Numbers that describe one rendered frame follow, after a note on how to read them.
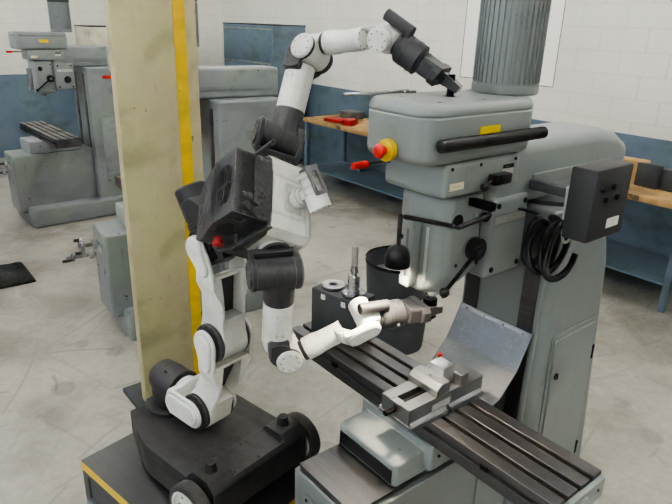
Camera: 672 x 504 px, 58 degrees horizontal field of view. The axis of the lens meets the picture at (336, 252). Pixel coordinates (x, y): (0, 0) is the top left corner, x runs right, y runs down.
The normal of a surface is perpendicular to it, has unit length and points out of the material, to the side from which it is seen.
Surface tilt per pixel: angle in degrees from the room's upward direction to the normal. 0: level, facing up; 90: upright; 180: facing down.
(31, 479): 0
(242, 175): 57
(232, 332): 80
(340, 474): 0
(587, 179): 90
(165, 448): 0
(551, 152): 90
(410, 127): 90
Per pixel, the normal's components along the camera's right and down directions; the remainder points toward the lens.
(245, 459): 0.03, -0.93
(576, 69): -0.78, 0.20
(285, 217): 0.66, -0.29
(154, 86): 0.62, 0.29
